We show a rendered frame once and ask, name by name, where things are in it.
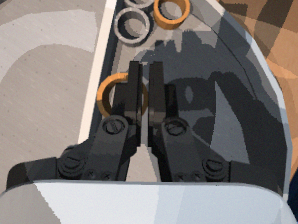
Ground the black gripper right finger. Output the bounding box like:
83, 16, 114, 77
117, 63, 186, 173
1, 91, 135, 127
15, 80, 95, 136
148, 61, 278, 193

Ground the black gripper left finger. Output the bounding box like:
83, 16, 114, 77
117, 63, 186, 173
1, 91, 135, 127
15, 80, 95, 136
6, 61, 143, 190

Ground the blue open crate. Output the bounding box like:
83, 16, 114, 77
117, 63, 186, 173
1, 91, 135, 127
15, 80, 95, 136
287, 169, 298, 223

